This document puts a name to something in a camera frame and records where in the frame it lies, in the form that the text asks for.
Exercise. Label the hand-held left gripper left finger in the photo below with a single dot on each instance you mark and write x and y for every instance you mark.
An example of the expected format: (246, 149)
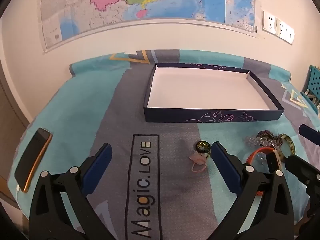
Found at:
(100, 165)

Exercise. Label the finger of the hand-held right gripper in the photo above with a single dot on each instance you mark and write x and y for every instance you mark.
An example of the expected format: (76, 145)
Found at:
(300, 167)
(310, 133)

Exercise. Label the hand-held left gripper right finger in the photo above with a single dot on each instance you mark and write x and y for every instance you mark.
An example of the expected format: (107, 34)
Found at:
(225, 167)

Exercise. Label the tortoiseshell bangle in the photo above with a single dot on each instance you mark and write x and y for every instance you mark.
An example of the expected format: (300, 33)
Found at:
(291, 145)

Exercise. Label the orange smart watch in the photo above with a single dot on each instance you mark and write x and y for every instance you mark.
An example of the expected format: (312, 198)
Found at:
(260, 150)

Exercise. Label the dark blue shallow box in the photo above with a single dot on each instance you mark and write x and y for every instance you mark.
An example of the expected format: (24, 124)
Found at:
(207, 92)

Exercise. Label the green striped cloth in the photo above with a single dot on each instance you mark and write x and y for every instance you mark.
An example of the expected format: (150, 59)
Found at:
(312, 100)

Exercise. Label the teal perforated plastic stool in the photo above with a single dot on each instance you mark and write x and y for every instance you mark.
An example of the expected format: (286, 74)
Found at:
(313, 80)

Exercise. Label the black smartphone with gold edge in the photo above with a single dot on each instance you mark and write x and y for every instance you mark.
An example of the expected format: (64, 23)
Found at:
(30, 162)

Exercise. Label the wardrobe door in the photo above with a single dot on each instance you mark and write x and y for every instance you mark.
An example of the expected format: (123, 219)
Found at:
(10, 120)

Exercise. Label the white wall socket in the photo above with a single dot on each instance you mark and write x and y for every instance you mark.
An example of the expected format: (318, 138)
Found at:
(290, 35)
(282, 28)
(269, 22)

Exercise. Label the colourful wall map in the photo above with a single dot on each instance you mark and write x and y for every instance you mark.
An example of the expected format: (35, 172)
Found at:
(175, 0)

